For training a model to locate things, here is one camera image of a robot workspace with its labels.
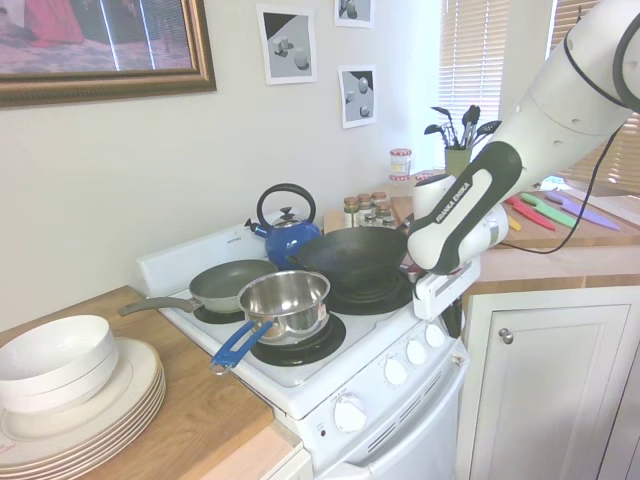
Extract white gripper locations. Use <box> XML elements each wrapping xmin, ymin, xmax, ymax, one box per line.
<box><xmin>411</xmin><ymin>254</ymin><xmax>483</xmax><ymax>339</ymax></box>

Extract white electric stove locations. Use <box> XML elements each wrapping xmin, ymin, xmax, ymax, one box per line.
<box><xmin>135</xmin><ymin>227</ymin><xmax>471</xmax><ymax>480</ymax></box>

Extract white burner knob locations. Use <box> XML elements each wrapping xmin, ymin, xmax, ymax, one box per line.
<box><xmin>405</xmin><ymin>339</ymin><xmax>429</xmax><ymax>366</ymax></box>
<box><xmin>423</xmin><ymin>322</ymin><xmax>447</xmax><ymax>350</ymax></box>
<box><xmin>383</xmin><ymin>357</ymin><xmax>409</xmax><ymax>386</ymax></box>

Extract black coil burner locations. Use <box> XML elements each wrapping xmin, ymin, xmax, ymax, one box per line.
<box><xmin>325</xmin><ymin>272</ymin><xmax>416</xmax><ymax>317</ymax></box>
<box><xmin>193</xmin><ymin>303</ymin><xmax>246</xmax><ymax>325</ymax></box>
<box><xmin>249</xmin><ymin>314</ymin><xmax>347</xmax><ymax>367</ymax></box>

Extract white cabinet with door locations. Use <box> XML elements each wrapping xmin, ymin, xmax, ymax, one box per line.
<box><xmin>462</xmin><ymin>287</ymin><xmax>640</xmax><ymax>480</ymax></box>

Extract white oven door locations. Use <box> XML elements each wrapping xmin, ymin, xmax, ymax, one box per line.
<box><xmin>312</xmin><ymin>349</ymin><xmax>471</xmax><ymax>480</ymax></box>

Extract red knife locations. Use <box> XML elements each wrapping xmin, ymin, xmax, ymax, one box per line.
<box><xmin>503</xmin><ymin>197</ymin><xmax>557</xmax><ymax>232</ymax></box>

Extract green knife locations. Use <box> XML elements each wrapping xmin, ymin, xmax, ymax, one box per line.
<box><xmin>519</xmin><ymin>193</ymin><xmax>579</xmax><ymax>229</ymax></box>

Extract large white oven knob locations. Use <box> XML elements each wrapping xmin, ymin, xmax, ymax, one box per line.
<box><xmin>333</xmin><ymin>393</ymin><xmax>369</xmax><ymax>434</ymax></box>

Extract green utensil holder cup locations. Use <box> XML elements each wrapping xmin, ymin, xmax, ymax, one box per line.
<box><xmin>444</xmin><ymin>147</ymin><xmax>471</xmax><ymax>179</ymax></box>

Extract purple knife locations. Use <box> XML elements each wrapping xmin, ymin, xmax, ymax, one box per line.
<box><xmin>543</xmin><ymin>192</ymin><xmax>622</xmax><ymax>231</ymax></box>

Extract black kitchen spoon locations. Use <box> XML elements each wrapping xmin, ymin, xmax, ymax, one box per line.
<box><xmin>424</xmin><ymin>123</ymin><xmax>451</xmax><ymax>149</ymax></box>

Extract black slotted spoon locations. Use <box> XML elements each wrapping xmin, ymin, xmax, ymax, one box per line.
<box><xmin>472</xmin><ymin>119</ymin><xmax>503</xmax><ymax>150</ymax></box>

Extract black kitchen tongs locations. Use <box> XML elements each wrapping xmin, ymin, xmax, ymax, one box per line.
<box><xmin>460</xmin><ymin>104</ymin><xmax>482</xmax><ymax>150</ymax></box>

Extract black kitchen spatula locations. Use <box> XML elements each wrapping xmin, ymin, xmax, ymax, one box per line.
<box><xmin>430</xmin><ymin>105</ymin><xmax>459</xmax><ymax>150</ymax></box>

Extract grey frying pan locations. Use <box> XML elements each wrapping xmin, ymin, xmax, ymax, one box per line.
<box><xmin>118</xmin><ymin>259</ymin><xmax>279</xmax><ymax>317</ymax></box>

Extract grey shapes paper print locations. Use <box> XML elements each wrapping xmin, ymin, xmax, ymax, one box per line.
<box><xmin>333</xmin><ymin>0</ymin><xmax>376</xmax><ymax>29</ymax></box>
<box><xmin>337</xmin><ymin>63</ymin><xmax>378</xmax><ymax>130</ymax></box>

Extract cream dinner plate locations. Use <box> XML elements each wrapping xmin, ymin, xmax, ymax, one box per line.
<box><xmin>0</xmin><ymin>375</ymin><xmax>166</xmax><ymax>458</ymax></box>
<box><xmin>0</xmin><ymin>387</ymin><xmax>167</xmax><ymax>469</ymax></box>
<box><xmin>0</xmin><ymin>393</ymin><xmax>167</xmax><ymax>476</ymax></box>
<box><xmin>0</xmin><ymin>381</ymin><xmax>167</xmax><ymax>463</ymax></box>
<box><xmin>0</xmin><ymin>337</ymin><xmax>164</xmax><ymax>446</ymax></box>
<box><xmin>0</xmin><ymin>369</ymin><xmax>165</xmax><ymax>452</ymax></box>

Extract large grey shapes print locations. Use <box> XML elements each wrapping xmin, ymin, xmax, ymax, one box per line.
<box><xmin>256</xmin><ymin>3</ymin><xmax>317</xmax><ymax>86</ymax></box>

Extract white ceramic bowl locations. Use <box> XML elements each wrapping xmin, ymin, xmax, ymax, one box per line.
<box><xmin>0</xmin><ymin>344</ymin><xmax>120</xmax><ymax>414</ymax></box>
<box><xmin>0</xmin><ymin>314</ymin><xmax>112</xmax><ymax>386</ymax></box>

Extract gold framed painting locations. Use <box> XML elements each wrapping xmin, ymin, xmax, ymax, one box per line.
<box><xmin>0</xmin><ymin>0</ymin><xmax>218</xmax><ymax>108</ymax></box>

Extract black wok wooden handle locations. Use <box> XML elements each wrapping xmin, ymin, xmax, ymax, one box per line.
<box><xmin>286</xmin><ymin>214</ymin><xmax>415</xmax><ymax>290</ymax></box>

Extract steel saucepan blue handle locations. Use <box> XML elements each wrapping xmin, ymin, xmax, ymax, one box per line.
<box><xmin>209</xmin><ymin>269</ymin><xmax>332</xmax><ymax>377</ymax></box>

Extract blue kettle black handle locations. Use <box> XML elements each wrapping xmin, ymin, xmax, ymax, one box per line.
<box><xmin>244</xmin><ymin>182</ymin><xmax>322</xmax><ymax>269</ymax></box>

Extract black cable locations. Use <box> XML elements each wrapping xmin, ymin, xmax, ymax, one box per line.
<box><xmin>499</xmin><ymin>0</ymin><xmax>640</xmax><ymax>254</ymax></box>

